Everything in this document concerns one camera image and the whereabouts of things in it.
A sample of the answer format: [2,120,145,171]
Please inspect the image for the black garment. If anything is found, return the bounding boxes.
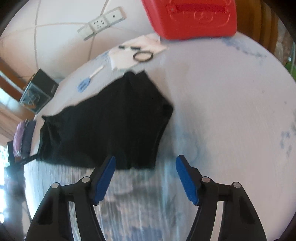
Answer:
[38,71,173,170]

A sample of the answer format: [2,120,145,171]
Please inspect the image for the folded purple garment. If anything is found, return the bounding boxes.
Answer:
[13,119,29,157]

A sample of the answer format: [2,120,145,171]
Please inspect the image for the folded navy garment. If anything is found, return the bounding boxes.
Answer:
[21,120,36,158]

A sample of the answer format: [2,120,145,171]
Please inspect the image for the white tablecloth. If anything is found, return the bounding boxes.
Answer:
[23,32,296,241]

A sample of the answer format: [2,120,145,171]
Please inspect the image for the dark gift bag gold ribbon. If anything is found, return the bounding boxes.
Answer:
[20,69,59,114]

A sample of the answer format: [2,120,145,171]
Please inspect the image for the white paper sheet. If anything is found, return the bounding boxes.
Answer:
[108,33,168,70]

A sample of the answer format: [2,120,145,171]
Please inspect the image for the red plastic storage case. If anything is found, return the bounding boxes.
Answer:
[142,0,237,40]

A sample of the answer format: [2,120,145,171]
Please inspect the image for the blue handled scissors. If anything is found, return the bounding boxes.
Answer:
[77,65,104,93]

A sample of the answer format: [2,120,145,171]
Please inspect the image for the brown hair band ring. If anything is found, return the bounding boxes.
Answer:
[133,51,154,63]

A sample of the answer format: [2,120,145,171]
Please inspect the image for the white wall socket panel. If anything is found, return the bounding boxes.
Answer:
[77,7,125,41]

